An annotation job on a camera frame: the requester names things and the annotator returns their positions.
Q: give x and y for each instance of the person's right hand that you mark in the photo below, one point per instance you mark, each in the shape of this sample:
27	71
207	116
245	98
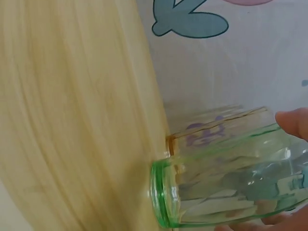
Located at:
294	122

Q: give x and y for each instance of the green ribbed drinking glass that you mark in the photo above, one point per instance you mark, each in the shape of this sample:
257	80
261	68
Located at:
216	183

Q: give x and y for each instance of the clear glass with amber rim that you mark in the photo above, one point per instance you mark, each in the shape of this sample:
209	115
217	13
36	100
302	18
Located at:
207	131

